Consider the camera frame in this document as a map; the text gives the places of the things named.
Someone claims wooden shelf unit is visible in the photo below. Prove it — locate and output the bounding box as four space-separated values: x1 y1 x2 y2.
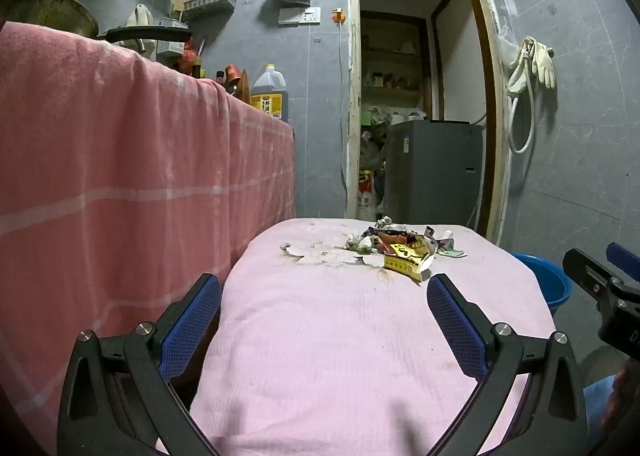
361 11 431 102

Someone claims wooden door frame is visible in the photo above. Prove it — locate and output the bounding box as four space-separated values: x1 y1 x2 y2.
345 0 511 247

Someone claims grey wall rack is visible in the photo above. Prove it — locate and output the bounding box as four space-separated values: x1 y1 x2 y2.
181 0 238 22

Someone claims pile of wrappers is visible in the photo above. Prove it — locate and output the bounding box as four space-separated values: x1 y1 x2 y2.
345 216 468 259

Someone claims metal pot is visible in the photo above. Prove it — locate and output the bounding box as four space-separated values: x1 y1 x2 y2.
0 0 100 39

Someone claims red checked cloth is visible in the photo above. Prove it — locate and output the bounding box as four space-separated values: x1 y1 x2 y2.
0 21 297 456

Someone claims white utensil holder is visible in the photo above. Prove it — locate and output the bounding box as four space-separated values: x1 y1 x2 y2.
156 18 190 57

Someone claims grey washing machine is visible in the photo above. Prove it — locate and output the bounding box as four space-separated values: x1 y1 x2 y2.
382 120 485 228

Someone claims cream hanging cloth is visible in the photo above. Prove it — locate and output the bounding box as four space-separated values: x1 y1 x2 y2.
125 3 153 54

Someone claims pile of plastic bags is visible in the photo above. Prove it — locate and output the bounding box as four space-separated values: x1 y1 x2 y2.
360 108 388 172

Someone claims black pan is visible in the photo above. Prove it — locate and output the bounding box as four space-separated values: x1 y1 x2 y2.
96 27 193 44

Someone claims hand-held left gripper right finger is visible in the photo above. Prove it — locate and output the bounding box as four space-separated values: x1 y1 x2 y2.
426 273 591 456

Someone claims white hose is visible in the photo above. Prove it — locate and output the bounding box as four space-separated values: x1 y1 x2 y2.
507 48 537 155

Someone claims white rice sack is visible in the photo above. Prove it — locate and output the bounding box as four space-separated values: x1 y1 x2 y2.
356 170 386 219

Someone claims cooking oil jug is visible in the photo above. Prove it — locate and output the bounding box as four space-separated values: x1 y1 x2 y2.
249 64 291 123

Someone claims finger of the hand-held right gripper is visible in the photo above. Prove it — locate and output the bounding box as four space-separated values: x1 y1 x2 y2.
606 242 640 282
562 248 626 309

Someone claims yellow paper carton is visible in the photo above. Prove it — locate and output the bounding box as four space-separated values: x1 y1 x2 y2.
382 242 437 282

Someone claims light pink towel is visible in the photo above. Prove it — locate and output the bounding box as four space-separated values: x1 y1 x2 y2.
155 217 558 456

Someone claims blue plastic basin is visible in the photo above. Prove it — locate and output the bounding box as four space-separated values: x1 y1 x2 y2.
510 251 574 319

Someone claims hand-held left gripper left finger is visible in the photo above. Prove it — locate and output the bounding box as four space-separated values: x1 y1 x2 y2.
56 272 223 456

